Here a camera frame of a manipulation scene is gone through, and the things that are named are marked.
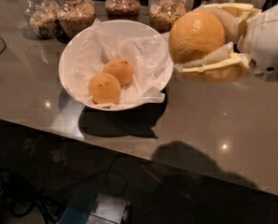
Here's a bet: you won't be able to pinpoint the white paper liner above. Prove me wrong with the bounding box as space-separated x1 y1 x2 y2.
67 19 174 108

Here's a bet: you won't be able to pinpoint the orange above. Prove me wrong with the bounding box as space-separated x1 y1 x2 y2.
88 73 121 104
168 9 225 63
103 58 133 86

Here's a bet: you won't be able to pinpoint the blue grey floor box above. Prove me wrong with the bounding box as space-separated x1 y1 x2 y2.
57 187 131 224

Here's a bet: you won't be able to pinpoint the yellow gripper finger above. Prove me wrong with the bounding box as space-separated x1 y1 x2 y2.
197 3 261 44
174 42 251 83

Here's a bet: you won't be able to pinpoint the glass grain jar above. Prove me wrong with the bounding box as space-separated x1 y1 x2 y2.
57 0 96 38
104 0 141 21
149 0 188 33

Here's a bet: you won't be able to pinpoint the white bowl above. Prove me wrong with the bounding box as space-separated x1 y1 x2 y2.
58 19 174 112

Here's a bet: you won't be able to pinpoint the far left glass jar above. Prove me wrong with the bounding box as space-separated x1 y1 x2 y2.
22 0 63 39

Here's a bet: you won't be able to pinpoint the black floor cables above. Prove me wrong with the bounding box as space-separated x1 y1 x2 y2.
0 149 68 224

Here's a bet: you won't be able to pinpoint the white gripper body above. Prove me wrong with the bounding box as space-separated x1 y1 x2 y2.
243 5 278 82

